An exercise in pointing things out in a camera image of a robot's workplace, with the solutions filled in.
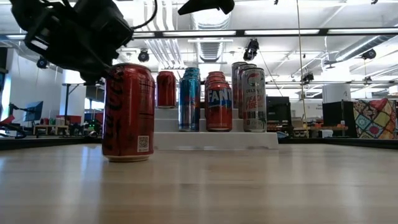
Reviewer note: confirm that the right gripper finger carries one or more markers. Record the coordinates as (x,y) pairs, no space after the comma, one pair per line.
(202,3)

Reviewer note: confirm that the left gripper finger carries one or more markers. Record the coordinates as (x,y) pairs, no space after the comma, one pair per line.
(93,76)

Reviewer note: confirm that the red Coca-Cola Zero can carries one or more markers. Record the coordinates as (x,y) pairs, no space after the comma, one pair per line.
(130,124)
(166,93)

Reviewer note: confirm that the red black background robot arm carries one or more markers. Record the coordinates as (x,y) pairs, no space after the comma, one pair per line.
(7,119)

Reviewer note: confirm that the white three-step display shelf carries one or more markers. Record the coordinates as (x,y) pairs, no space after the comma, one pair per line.
(217,141)

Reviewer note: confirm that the small background monitor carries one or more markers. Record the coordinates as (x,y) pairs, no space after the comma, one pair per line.
(34,110)

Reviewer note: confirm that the silver Celsius can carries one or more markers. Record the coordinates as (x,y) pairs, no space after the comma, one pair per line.
(238,93)
(254,105)
(234,87)

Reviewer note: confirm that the black computer monitor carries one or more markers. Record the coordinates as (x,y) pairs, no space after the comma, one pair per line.
(278,110)

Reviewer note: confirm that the white column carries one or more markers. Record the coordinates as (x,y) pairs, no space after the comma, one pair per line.
(336,93)

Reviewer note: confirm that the wooden background table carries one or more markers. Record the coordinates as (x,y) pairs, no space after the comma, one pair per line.
(320,127)

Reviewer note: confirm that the black cabinet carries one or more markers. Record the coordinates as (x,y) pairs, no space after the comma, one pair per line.
(337,119)

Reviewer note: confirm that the colourful patchwork quilt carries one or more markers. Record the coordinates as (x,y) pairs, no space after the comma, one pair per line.
(376,119)

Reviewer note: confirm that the black ceiling camera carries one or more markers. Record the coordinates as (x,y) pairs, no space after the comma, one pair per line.
(41,63)
(369,54)
(308,77)
(251,49)
(143,56)

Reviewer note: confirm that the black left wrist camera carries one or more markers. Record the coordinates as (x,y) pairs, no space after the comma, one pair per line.
(105,21)

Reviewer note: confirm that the black overhead frame bar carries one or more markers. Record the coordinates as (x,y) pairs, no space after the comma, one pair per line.
(158,32)

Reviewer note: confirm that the black aluminium table frame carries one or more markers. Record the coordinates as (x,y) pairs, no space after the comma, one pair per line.
(46,143)

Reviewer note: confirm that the silver ceiling air duct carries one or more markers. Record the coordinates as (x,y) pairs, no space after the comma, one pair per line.
(357,49)

